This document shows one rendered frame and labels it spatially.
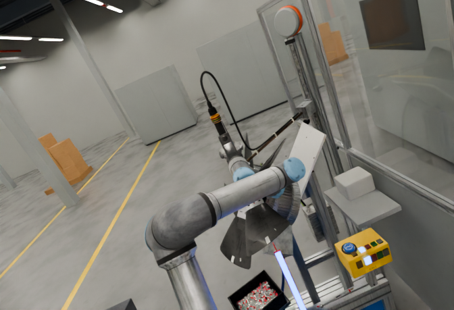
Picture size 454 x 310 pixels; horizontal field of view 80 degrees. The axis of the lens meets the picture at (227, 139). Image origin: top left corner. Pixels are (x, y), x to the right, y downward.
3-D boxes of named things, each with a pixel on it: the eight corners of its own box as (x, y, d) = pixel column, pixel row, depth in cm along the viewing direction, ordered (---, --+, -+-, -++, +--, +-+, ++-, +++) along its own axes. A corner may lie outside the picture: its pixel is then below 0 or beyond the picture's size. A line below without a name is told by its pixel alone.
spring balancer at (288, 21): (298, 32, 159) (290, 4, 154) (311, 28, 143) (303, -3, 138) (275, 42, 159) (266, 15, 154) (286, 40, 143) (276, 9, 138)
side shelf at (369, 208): (359, 179, 171) (357, 175, 170) (401, 209, 137) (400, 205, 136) (324, 195, 171) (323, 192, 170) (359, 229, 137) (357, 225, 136)
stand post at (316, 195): (356, 303, 186) (307, 165, 149) (364, 315, 178) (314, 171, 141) (350, 306, 186) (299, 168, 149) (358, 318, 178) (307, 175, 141)
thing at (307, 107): (307, 112, 166) (303, 99, 163) (317, 111, 161) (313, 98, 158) (298, 119, 160) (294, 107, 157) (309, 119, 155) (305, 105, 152)
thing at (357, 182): (359, 177, 168) (355, 163, 164) (376, 190, 152) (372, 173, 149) (334, 189, 168) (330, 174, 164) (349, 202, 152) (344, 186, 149)
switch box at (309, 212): (332, 224, 175) (323, 197, 168) (340, 232, 166) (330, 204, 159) (311, 234, 175) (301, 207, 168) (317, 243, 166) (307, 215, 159)
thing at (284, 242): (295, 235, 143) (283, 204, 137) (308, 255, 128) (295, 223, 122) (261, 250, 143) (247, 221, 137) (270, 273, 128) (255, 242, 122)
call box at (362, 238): (375, 246, 109) (370, 225, 105) (394, 264, 99) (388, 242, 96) (340, 263, 109) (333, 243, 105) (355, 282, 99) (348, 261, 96)
